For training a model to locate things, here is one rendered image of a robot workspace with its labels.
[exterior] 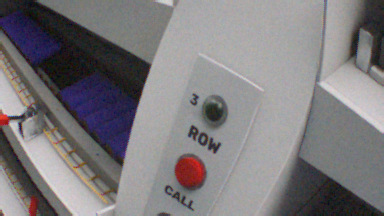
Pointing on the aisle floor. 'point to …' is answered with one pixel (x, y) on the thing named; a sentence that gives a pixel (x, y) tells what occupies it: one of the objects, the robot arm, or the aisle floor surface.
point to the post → (266, 195)
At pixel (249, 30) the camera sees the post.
